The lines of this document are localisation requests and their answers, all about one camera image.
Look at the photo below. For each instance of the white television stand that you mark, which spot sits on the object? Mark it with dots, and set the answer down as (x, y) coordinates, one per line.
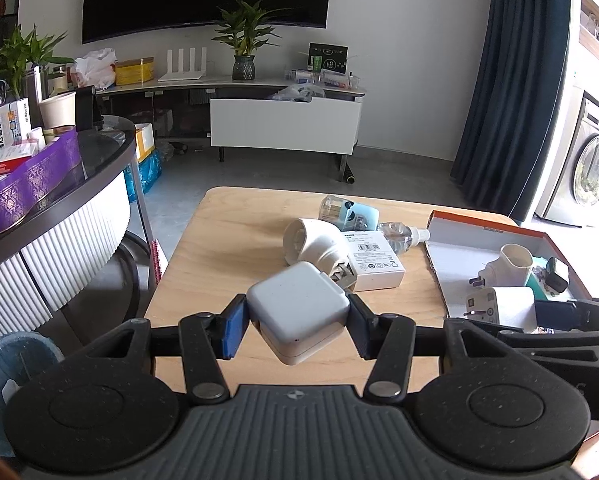
(284, 125)

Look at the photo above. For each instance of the white router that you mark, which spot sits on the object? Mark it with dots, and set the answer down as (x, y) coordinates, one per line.
(182, 67)

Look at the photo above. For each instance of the steel thermos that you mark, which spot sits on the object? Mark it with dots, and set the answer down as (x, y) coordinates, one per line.
(34, 90)

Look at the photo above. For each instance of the crumpled grey bag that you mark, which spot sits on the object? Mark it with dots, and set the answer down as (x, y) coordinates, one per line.
(297, 92)

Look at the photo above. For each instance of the potted plant in glass vase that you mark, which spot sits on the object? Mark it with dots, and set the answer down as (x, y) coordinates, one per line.
(244, 40)

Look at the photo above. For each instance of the white plastic bag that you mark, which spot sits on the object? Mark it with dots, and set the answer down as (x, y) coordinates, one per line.
(94, 67)

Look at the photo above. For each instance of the yellow tin box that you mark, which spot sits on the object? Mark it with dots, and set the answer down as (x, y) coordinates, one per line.
(134, 71)

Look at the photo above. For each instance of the white round mosquito heater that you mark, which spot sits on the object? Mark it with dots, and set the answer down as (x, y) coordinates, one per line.
(312, 245)

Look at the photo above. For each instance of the white cardboard charger box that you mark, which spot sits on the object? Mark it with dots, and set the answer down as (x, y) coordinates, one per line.
(374, 265)

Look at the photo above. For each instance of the white square mosquito heater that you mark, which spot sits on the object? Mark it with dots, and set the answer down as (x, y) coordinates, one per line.
(509, 265)

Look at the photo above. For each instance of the green bandage box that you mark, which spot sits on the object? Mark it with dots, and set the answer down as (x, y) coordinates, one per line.
(538, 282)

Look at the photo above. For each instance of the leafy green potted plant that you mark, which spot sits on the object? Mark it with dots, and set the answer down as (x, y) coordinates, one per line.
(19, 55)

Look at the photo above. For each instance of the white orange cardboard box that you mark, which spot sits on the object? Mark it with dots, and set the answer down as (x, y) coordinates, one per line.
(144, 142)

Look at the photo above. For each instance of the trash bin with bag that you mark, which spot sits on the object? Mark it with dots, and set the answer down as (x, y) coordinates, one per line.
(9, 385)

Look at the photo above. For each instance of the dark blue curtain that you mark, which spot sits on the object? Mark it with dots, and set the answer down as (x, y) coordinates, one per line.
(509, 85)

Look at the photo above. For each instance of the white blue medicine box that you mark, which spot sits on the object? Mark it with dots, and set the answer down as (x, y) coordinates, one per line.
(10, 125)

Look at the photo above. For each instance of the silver washing machine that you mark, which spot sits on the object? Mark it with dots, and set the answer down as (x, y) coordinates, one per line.
(579, 170)

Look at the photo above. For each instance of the purple patterned tin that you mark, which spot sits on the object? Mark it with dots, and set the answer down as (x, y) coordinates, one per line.
(24, 190)

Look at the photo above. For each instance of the white paper cup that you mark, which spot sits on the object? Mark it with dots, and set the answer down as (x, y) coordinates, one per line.
(58, 110)

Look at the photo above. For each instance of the clear spray bottle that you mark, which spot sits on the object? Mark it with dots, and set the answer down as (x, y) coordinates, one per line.
(399, 236)

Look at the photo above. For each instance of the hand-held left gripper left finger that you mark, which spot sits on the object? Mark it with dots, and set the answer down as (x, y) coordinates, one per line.
(234, 329)

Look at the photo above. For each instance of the black tube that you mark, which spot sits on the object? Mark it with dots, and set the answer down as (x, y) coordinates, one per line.
(350, 174)

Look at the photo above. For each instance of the blue plastic bag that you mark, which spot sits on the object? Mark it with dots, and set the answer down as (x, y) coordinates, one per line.
(142, 175)

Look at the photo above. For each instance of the white plug adapter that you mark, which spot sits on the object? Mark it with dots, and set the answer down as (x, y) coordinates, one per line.
(502, 307)

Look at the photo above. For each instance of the curved white ribbed cabinet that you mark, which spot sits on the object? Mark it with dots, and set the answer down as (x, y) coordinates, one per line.
(69, 250)

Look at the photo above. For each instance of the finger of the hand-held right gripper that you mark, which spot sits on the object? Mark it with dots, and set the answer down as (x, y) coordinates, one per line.
(554, 315)
(569, 339)

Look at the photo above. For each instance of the black green box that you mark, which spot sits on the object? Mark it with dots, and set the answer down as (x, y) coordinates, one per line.
(328, 57)

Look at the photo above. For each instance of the black charger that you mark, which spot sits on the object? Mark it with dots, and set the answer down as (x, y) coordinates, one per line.
(557, 277)

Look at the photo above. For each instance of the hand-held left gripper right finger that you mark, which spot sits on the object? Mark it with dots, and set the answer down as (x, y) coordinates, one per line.
(358, 329)

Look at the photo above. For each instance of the light blue mosquito repellent device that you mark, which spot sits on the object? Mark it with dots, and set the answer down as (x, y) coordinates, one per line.
(352, 211)

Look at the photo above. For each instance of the white cube charger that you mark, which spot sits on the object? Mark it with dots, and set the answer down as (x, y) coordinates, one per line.
(297, 310)

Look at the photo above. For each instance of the clear plastic organizer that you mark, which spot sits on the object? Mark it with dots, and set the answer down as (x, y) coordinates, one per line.
(329, 79)

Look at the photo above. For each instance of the red white medicine box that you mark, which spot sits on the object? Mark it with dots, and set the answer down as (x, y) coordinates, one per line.
(11, 157)

